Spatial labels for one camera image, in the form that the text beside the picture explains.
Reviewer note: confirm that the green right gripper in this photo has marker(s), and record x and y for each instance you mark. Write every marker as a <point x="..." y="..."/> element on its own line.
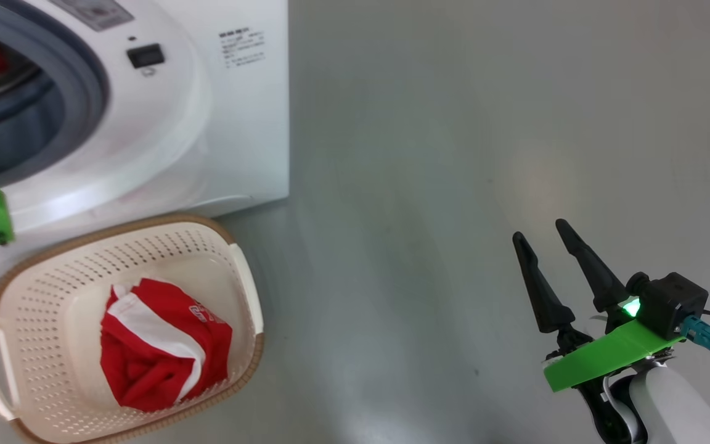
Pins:
<point x="614" y="357"/>

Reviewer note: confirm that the cream perforated laundry basket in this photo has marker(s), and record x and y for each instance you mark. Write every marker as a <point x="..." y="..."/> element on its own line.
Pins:
<point x="53" y="290"/>

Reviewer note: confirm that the black door lock slot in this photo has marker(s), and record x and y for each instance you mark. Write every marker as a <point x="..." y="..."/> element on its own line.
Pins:
<point x="145" y="55"/>

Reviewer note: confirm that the white front-load washing machine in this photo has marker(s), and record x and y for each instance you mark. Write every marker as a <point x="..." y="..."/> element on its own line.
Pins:
<point x="238" y="135"/>

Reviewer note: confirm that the grey caution sticker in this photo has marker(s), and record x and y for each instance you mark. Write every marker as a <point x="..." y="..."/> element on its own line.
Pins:
<point x="93" y="12"/>

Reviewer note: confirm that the round white filter cover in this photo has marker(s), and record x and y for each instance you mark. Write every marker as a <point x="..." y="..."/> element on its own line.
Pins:
<point x="232" y="202"/>

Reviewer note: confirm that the black warning text label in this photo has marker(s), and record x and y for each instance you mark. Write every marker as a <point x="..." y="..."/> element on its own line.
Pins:
<point x="242" y="47"/>

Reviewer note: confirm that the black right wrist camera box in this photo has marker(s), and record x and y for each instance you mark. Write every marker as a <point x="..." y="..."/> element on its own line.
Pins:
<point x="672" y="302"/>

